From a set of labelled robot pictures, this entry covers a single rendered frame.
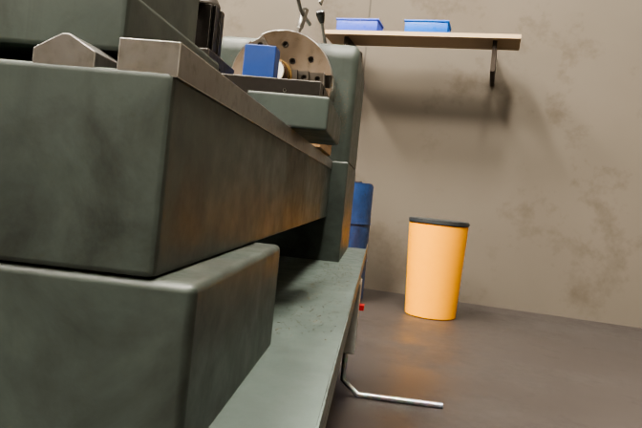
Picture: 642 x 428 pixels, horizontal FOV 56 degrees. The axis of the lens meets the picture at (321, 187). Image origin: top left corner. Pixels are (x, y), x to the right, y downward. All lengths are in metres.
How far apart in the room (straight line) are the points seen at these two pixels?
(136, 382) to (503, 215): 4.55
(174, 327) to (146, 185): 0.11
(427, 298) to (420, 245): 0.35
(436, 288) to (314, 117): 3.10
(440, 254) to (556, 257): 1.23
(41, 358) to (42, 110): 0.19
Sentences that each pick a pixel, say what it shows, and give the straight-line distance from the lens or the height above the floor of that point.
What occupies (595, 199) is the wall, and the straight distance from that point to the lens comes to 5.01.
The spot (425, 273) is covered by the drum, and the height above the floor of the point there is 0.30.
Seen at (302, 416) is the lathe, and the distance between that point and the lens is 0.63.
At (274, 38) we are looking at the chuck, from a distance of 1.89.
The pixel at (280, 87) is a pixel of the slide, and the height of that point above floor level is 0.95.
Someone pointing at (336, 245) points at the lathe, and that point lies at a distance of 1.96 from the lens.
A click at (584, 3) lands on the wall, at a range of 5.24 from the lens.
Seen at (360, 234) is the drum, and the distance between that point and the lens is 4.32.
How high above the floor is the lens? 0.76
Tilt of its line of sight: level
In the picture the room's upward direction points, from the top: 6 degrees clockwise
